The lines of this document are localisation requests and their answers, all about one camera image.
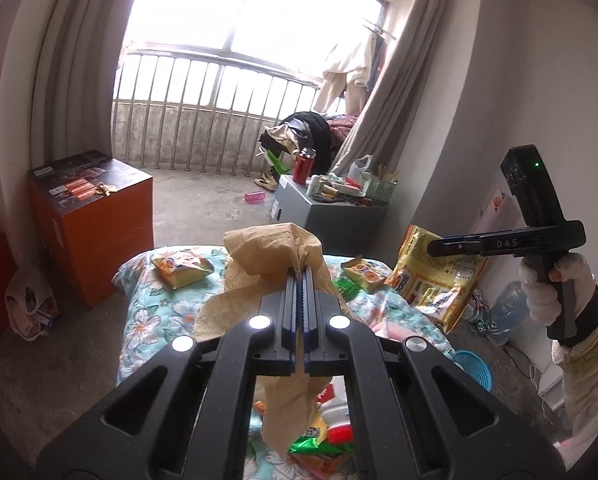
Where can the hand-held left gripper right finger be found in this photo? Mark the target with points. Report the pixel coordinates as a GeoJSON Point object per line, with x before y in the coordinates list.
{"type": "Point", "coordinates": [309, 310]}

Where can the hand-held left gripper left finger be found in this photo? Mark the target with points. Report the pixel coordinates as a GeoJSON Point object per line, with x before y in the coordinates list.
{"type": "Point", "coordinates": [291, 310]}

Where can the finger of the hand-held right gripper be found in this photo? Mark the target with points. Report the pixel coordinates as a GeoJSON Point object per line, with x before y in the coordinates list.
{"type": "Point", "coordinates": [454, 246]}

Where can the large yellow snack bag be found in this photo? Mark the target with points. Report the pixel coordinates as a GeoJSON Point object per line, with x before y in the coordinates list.
{"type": "Point", "coordinates": [429, 285]}

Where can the brown paper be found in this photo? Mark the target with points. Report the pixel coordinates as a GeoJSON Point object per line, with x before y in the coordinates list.
{"type": "Point", "coordinates": [259, 255]}

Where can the white bottle with red cap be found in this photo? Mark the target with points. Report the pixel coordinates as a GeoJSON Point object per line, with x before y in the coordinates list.
{"type": "Point", "coordinates": [335, 412]}

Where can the person's right forearm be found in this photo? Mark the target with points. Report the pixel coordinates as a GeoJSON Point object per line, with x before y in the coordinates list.
{"type": "Point", "coordinates": [589, 375]}

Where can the person's right hand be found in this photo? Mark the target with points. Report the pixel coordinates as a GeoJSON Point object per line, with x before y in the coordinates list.
{"type": "Point", "coordinates": [536, 295]}

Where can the small green packet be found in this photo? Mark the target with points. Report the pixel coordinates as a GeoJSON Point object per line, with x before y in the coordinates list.
{"type": "Point", "coordinates": [346, 289]}

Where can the white card with orange print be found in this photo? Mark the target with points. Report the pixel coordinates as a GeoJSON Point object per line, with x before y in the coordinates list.
{"type": "Point", "coordinates": [494, 215]}

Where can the small orange snack packet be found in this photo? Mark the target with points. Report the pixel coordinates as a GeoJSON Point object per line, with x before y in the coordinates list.
{"type": "Point", "coordinates": [363, 272]}

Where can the large clear water bottle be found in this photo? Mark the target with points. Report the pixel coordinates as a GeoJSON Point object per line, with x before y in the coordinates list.
{"type": "Point", "coordinates": [506, 312]}

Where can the grey cabinet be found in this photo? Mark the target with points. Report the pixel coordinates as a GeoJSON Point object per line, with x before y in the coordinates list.
{"type": "Point", "coordinates": [329, 225]}

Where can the green plastic basket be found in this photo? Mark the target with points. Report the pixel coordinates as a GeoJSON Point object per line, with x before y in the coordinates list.
{"type": "Point", "coordinates": [379, 189]}

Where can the yellow snack packet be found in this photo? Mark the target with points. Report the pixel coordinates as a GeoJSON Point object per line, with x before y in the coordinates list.
{"type": "Point", "coordinates": [181, 269]}

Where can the pink plastic item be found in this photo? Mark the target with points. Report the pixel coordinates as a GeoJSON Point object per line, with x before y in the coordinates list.
{"type": "Point", "coordinates": [255, 198]}

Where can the small white plastic bag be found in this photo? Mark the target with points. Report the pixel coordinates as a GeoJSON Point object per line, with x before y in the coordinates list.
{"type": "Point", "coordinates": [361, 167]}

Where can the blue plastic basket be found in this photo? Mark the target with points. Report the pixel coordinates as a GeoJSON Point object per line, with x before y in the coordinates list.
{"type": "Point", "coordinates": [474, 370]}

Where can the small white bottle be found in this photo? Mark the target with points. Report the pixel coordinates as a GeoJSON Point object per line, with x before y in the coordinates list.
{"type": "Point", "coordinates": [315, 185]}

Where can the green chip bag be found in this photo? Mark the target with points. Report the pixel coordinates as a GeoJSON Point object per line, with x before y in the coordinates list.
{"type": "Point", "coordinates": [311, 447]}

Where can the floral blanket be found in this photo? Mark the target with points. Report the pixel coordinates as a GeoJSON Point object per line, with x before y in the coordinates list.
{"type": "Point", "coordinates": [149, 320]}

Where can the red thermos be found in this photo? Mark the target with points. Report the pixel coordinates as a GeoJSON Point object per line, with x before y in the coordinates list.
{"type": "Point", "coordinates": [303, 166]}

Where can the beige right curtain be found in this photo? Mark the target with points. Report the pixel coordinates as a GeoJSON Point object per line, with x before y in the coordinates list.
{"type": "Point", "coordinates": [394, 85]}

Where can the beige curtain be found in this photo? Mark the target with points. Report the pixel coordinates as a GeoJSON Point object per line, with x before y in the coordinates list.
{"type": "Point", "coordinates": [394, 85]}
{"type": "Point", "coordinates": [69, 60]}

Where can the dark clothes pile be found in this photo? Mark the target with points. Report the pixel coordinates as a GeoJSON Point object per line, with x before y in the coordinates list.
{"type": "Point", "coordinates": [314, 130]}

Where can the orange cardboard box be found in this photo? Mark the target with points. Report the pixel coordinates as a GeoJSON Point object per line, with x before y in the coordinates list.
{"type": "Point", "coordinates": [94, 240]}

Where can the hanging cream garment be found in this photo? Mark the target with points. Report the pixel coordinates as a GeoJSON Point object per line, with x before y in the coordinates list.
{"type": "Point", "coordinates": [344, 67]}

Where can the metal window railing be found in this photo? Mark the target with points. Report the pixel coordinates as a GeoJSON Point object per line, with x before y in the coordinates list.
{"type": "Point", "coordinates": [194, 110]}

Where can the metal clothes rack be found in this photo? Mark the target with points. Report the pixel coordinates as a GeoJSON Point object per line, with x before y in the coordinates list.
{"type": "Point", "coordinates": [379, 27]}

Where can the beige left curtain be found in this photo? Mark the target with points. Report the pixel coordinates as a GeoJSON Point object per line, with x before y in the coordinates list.
{"type": "Point", "coordinates": [69, 60]}

